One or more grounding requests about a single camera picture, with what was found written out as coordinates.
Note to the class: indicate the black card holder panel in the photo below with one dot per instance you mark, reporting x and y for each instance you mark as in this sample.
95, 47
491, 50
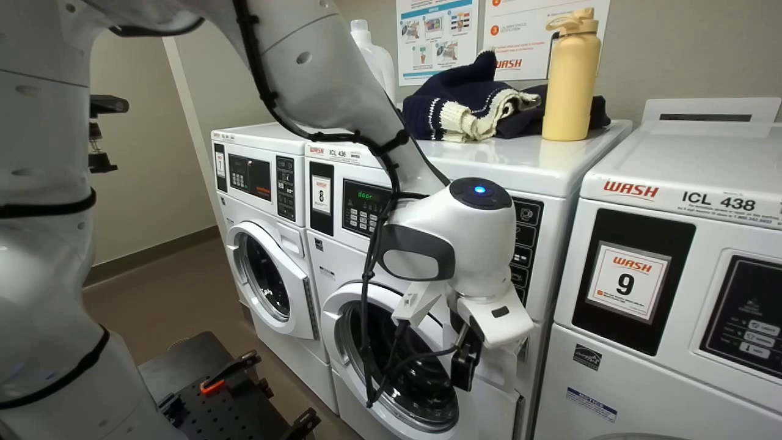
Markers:
586, 326

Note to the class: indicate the white detergent jug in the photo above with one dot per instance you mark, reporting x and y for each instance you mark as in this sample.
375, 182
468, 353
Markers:
378, 61

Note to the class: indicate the round white washer door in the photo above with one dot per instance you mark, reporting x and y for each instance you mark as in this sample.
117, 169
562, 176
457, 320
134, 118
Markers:
341, 308
260, 282

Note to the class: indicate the black stereo camera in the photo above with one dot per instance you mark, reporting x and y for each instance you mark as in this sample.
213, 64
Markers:
110, 105

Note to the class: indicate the navy and cream cloth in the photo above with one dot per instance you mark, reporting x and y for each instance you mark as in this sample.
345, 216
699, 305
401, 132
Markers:
455, 92

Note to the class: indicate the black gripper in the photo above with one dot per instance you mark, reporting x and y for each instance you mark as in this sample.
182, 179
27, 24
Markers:
468, 366

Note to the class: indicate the black clamp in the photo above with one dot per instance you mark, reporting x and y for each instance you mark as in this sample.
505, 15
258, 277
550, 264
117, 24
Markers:
304, 421

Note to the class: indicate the white number nine card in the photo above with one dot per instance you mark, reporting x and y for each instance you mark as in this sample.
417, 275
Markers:
626, 282

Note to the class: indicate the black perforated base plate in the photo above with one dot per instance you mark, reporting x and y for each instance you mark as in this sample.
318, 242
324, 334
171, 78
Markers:
227, 416

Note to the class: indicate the blue instruction poster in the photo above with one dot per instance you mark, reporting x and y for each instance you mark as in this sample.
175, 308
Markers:
436, 36

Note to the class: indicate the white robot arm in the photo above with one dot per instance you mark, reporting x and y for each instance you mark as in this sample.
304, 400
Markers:
50, 244

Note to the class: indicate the black washer card slot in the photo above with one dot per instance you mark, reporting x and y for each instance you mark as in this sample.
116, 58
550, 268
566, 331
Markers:
220, 167
321, 196

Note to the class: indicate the small black sticker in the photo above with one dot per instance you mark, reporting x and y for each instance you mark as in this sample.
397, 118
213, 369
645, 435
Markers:
586, 358

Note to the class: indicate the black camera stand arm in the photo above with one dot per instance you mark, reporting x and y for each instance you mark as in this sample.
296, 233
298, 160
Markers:
99, 160

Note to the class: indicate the white washer numbered nine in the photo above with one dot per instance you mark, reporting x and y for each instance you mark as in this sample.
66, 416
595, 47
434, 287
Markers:
650, 391

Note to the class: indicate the black washer button panel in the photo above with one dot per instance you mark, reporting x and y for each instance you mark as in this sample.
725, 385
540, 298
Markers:
285, 187
745, 319
528, 244

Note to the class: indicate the yellow water bottle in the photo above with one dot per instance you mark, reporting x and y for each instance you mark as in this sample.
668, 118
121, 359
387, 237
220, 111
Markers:
571, 81

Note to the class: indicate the small blue sticker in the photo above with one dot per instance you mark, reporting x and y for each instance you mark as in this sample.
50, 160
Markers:
591, 404

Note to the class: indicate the white front-load washing machine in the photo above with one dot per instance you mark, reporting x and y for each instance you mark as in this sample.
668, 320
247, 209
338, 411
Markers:
244, 138
522, 162

